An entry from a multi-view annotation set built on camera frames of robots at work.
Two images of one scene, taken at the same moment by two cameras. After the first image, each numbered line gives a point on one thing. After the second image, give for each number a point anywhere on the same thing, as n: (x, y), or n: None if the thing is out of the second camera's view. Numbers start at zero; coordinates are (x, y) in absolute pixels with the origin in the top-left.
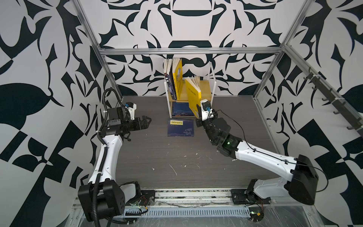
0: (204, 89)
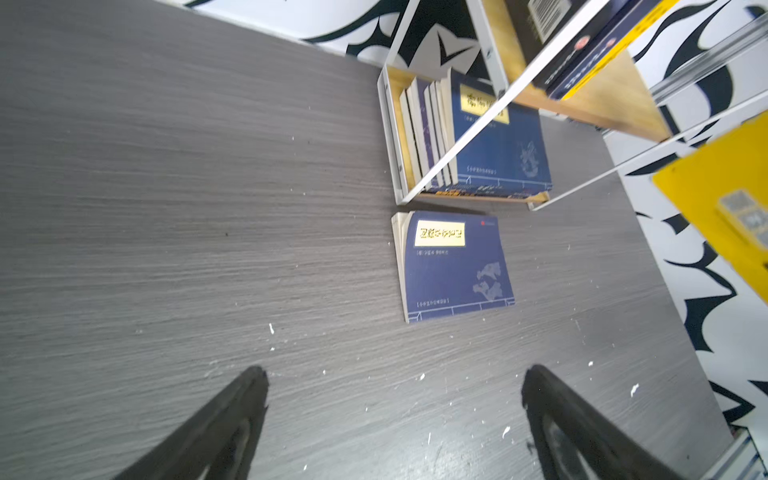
0: (618, 98)
